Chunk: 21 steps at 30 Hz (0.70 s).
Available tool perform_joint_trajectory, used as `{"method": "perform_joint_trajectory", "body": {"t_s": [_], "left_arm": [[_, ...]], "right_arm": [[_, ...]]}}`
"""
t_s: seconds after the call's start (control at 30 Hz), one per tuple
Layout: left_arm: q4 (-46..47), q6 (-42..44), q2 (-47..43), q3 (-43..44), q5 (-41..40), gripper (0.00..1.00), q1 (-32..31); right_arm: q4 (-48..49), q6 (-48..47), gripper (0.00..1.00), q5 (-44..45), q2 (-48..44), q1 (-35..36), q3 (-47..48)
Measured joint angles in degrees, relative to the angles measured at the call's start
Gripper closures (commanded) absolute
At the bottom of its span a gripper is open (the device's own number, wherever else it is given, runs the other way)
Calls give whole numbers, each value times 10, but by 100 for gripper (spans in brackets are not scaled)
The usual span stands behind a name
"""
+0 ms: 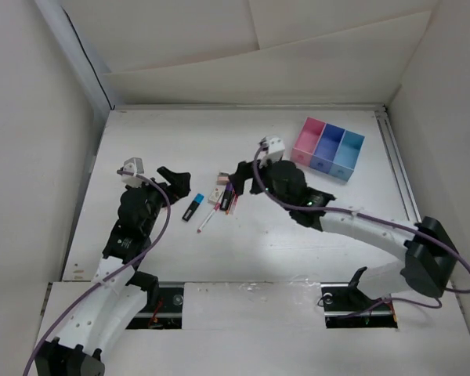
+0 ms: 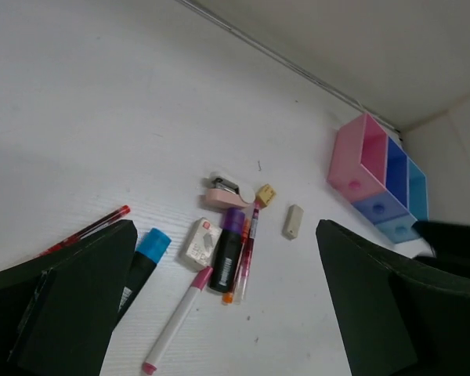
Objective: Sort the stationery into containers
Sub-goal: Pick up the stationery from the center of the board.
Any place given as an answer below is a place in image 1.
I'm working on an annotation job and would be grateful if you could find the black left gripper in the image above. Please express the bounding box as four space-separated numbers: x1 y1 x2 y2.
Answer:
125 167 189 234

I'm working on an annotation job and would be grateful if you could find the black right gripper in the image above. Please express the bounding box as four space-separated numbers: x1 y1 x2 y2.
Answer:
229 153 293 212

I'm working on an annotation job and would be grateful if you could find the purple black highlighter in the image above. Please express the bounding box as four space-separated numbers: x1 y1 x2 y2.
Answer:
220 183 234 212

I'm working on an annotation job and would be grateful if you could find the blue black highlighter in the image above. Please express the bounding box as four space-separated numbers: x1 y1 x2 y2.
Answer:
182 193 204 222

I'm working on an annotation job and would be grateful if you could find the white boxed eraser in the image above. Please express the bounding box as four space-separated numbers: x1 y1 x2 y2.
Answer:
208 186 225 204

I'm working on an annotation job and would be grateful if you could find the pink white pen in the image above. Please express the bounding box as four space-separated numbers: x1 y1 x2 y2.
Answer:
197 198 221 233

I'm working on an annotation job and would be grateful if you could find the orange pen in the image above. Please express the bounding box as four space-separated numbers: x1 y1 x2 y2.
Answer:
226 194 238 215

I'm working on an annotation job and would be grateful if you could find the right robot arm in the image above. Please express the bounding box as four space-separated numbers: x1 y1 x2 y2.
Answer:
229 161 457 309

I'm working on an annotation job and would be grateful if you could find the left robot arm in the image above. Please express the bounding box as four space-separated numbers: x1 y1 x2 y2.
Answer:
28 161 191 375

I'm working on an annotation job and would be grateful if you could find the pink storage container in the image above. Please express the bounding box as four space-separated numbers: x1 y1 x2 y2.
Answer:
291 117 326 166

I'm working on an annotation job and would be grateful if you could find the purple storage container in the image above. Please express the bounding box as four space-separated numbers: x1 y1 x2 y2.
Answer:
310 124 345 174

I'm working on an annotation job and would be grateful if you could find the light blue storage container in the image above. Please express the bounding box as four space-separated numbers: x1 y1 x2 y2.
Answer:
329 131 364 182

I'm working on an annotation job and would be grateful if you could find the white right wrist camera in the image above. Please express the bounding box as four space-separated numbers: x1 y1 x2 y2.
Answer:
259 136 285 168

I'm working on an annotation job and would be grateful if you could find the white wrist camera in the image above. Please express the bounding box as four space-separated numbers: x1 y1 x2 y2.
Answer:
259 136 285 168
117 157 144 188

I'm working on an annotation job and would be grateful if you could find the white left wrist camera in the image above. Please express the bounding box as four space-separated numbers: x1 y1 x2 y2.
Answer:
117 157 144 188

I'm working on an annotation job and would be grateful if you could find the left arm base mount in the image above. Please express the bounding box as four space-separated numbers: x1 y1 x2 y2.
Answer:
126 284 184 330

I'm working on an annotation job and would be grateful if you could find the aluminium rail right edge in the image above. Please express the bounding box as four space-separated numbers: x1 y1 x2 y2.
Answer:
374 105 421 222

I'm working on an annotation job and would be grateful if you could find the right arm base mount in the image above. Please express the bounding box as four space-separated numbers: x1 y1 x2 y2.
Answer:
317 283 398 329

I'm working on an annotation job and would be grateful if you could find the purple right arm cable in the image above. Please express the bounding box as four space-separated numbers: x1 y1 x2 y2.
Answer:
252 143 470 318

